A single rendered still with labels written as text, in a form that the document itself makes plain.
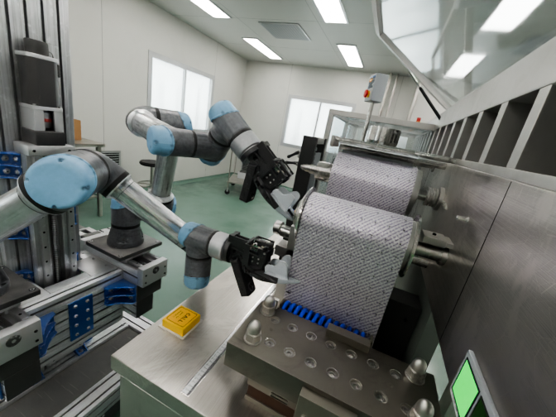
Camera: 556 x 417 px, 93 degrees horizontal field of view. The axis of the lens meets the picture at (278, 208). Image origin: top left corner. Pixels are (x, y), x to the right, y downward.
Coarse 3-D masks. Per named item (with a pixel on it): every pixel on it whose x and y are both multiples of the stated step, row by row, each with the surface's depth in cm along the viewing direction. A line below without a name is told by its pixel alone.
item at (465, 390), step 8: (464, 368) 34; (464, 376) 34; (472, 376) 32; (456, 384) 35; (464, 384) 33; (472, 384) 32; (456, 392) 35; (464, 392) 33; (472, 392) 31; (456, 400) 34; (464, 400) 32; (472, 400) 31; (464, 408) 32
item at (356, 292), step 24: (312, 264) 64; (336, 264) 61; (360, 264) 59; (288, 288) 68; (312, 288) 65; (336, 288) 63; (360, 288) 60; (384, 288) 58; (336, 312) 64; (360, 312) 62; (384, 312) 59
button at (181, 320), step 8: (176, 312) 72; (184, 312) 73; (192, 312) 74; (168, 320) 69; (176, 320) 70; (184, 320) 70; (192, 320) 71; (168, 328) 69; (176, 328) 68; (184, 328) 68
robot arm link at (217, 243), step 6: (216, 234) 72; (222, 234) 72; (228, 234) 73; (210, 240) 71; (216, 240) 71; (222, 240) 70; (210, 246) 70; (216, 246) 70; (222, 246) 70; (210, 252) 71; (216, 252) 70; (222, 252) 70; (216, 258) 72; (222, 258) 71
